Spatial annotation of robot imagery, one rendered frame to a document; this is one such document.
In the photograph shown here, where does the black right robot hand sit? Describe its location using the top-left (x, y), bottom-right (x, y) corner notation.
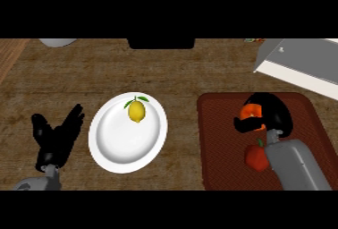
top-left (232, 92), bottom-right (294, 139)

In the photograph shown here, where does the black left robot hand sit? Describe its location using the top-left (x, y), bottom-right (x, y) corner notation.
top-left (31, 103), bottom-right (86, 173)

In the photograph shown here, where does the orange squash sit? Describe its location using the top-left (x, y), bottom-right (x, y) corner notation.
top-left (239, 103), bottom-right (269, 132)

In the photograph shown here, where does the dark red tray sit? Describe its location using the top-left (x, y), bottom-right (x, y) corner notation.
top-left (195, 92), bottom-right (338, 191)

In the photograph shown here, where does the grey and white tiered shelf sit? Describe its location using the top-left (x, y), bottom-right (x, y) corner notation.
top-left (253, 38), bottom-right (338, 101)

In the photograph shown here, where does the red bell pepper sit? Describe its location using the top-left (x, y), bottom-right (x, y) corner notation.
top-left (244, 138), bottom-right (270, 173)

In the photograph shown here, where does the white oval plate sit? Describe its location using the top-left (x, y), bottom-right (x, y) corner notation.
top-left (87, 91), bottom-right (170, 174)

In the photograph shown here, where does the yellow lemon with leaves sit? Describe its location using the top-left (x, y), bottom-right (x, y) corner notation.
top-left (123, 96), bottom-right (151, 123)

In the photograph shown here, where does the pale grey round object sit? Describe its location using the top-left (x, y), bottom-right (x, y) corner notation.
top-left (37, 38), bottom-right (80, 48)

